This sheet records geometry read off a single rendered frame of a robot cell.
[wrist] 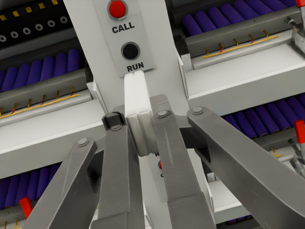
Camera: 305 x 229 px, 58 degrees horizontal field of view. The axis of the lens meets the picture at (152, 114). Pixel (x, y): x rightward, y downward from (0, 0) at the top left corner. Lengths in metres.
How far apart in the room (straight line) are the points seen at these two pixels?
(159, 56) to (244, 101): 0.13
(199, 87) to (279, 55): 0.11
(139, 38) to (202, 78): 0.10
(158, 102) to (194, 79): 0.18
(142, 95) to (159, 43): 0.14
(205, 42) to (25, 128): 0.26
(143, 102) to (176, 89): 0.16
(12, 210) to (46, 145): 0.22
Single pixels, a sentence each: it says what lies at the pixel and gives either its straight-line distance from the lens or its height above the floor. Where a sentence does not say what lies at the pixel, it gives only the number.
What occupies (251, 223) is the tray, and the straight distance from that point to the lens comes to 0.64.
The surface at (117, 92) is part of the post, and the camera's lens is 0.32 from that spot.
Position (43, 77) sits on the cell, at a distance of 0.43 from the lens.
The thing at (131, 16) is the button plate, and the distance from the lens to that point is 0.29.
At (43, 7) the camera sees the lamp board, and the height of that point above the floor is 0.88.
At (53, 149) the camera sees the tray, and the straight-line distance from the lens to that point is 0.37.
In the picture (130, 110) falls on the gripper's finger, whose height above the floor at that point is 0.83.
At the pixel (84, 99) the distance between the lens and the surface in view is 0.37.
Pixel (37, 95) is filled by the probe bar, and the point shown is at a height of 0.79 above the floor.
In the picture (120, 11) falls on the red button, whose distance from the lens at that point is 0.29.
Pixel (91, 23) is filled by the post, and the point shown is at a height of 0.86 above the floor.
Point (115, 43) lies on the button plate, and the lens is 0.30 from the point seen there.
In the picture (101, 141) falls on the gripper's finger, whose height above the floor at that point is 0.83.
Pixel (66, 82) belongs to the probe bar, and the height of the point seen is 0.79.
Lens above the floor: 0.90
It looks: 29 degrees down
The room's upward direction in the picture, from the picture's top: 17 degrees counter-clockwise
